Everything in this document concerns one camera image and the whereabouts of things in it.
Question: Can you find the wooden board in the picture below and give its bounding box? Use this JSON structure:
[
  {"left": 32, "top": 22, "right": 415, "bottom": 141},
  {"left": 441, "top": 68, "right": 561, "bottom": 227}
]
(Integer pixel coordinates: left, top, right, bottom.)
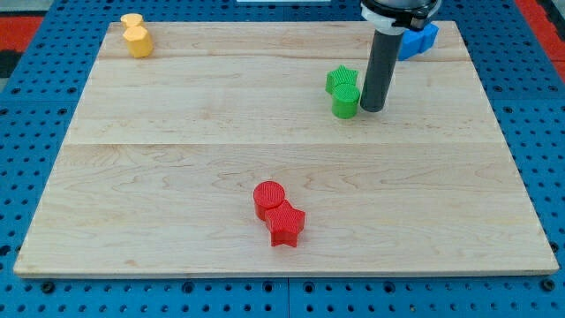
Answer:
[{"left": 13, "top": 21, "right": 559, "bottom": 279}]

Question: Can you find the yellow cylinder block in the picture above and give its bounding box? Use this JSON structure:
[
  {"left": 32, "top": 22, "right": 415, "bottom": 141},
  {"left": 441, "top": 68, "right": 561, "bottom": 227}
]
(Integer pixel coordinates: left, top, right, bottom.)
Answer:
[{"left": 120, "top": 12, "right": 144, "bottom": 29}]

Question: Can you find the red star block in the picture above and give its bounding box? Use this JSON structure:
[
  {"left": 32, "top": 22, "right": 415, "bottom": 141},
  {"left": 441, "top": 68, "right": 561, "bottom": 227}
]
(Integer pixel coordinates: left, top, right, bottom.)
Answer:
[{"left": 265, "top": 201, "right": 305, "bottom": 247}]

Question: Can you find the green cylinder block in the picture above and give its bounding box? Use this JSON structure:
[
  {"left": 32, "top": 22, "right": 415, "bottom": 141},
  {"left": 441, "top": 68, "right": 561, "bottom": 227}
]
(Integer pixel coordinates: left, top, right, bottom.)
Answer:
[{"left": 331, "top": 84, "right": 360, "bottom": 119}]

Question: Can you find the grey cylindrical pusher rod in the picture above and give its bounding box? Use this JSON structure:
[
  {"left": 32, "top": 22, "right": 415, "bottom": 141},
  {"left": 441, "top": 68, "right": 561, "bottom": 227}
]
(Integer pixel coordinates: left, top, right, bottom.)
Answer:
[{"left": 360, "top": 30, "right": 403, "bottom": 112}]

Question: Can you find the blue cube block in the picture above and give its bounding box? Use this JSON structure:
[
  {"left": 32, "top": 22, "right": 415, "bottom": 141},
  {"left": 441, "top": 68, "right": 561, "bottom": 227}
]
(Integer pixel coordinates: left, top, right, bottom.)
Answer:
[{"left": 398, "top": 30, "right": 424, "bottom": 61}]

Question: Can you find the green star block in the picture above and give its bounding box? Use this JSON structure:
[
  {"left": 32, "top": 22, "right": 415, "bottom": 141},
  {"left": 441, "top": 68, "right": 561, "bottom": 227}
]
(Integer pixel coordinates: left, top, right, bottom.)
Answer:
[{"left": 325, "top": 64, "right": 358, "bottom": 94}]

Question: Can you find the black robot arm flange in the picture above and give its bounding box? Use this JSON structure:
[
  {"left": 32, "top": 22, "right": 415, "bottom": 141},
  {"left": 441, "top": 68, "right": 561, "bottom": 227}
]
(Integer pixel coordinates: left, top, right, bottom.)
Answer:
[{"left": 360, "top": 0, "right": 442, "bottom": 35}]

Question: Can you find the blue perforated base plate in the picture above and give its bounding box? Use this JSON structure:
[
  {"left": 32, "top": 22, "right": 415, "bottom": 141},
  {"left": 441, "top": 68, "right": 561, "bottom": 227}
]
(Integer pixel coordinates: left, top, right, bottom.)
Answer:
[{"left": 1, "top": 0, "right": 564, "bottom": 317}]

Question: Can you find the blue triangle block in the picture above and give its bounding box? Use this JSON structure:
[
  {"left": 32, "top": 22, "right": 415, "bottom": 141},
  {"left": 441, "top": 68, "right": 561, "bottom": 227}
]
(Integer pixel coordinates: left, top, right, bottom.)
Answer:
[{"left": 417, "top": 23, "right": 440, "bottom": 53}]

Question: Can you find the red cylinder block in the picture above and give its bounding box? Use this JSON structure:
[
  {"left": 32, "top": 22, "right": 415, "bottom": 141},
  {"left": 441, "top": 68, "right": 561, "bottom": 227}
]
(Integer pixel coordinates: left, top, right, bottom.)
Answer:
[{"left": 252, "top": 181, "right": 286, "bottom": 221}]

